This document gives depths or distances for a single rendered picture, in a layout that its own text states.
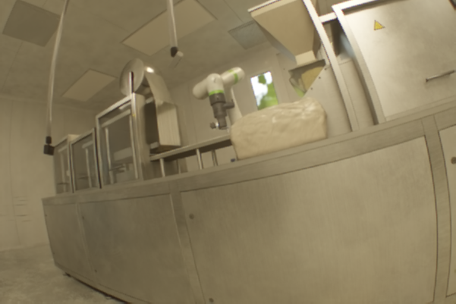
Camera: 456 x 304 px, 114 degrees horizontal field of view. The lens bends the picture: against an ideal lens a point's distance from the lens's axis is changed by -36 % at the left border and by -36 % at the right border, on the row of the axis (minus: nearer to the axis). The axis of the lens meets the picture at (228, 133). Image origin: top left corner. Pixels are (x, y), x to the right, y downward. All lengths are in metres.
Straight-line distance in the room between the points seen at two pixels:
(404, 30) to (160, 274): 1.51
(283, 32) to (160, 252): 1.16
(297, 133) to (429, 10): 0.84
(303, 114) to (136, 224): 0.88
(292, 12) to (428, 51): 0.64
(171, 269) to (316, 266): 0.61
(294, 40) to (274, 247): 0.89
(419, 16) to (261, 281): 1.24
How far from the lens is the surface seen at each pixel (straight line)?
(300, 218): 0.74
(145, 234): 1.12
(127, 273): 1.36
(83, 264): 1.88
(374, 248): 0.77
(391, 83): 0.96
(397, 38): 1.05
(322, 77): 1.01
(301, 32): 1.13
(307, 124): 0.80
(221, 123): 1.25
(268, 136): 0.82
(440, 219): 0.82
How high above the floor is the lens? 0.75
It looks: 11 degrees up
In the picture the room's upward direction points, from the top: 11 degrees counter-clockwise
